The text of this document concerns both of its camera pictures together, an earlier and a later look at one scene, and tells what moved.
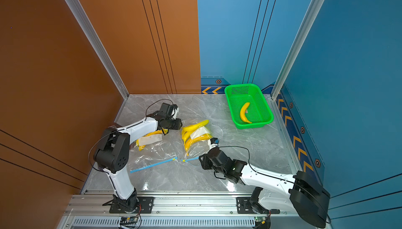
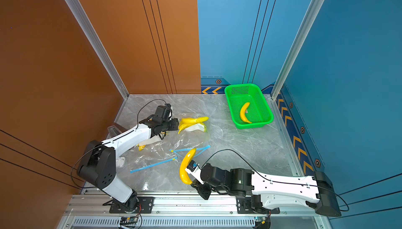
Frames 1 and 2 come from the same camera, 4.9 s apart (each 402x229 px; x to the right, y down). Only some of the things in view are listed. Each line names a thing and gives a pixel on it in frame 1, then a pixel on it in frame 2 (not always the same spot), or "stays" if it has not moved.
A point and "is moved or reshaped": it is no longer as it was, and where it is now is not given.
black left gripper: [178, 125] stays
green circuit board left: [129, 221] stays
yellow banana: [243, 113] stays
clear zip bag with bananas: [196, 135] is moved or reshaped
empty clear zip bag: [157, 157] stays
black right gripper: [205, 159] → [196, 184]
